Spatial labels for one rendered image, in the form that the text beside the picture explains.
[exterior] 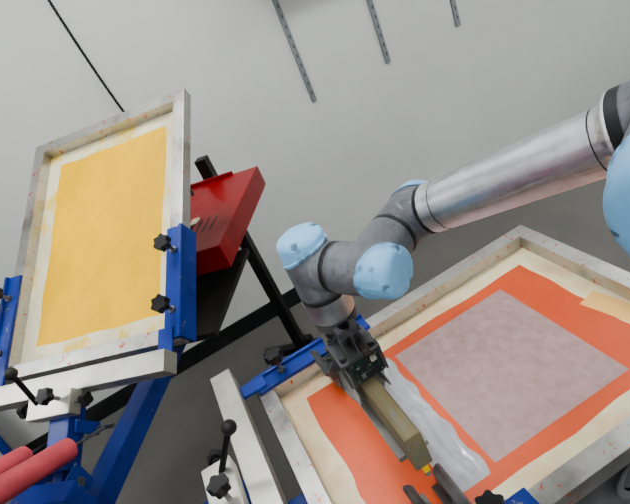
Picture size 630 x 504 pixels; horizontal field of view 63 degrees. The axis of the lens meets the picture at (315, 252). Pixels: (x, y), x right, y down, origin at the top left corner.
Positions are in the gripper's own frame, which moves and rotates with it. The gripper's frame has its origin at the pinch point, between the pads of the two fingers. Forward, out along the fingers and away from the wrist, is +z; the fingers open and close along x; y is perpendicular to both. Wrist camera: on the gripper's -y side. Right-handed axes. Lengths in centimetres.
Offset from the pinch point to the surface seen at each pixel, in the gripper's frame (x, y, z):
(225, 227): -5, -96, -2
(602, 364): 39.3, 13.2, 13.6
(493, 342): 29.3, -5.0, 13.6
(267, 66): 57, -200, -25
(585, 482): 18.7, 29.1, 10.7
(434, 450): 4.6, 8.9, 12.8
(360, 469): -8.4, 2.9, 13.6
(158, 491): -90, -124, 109
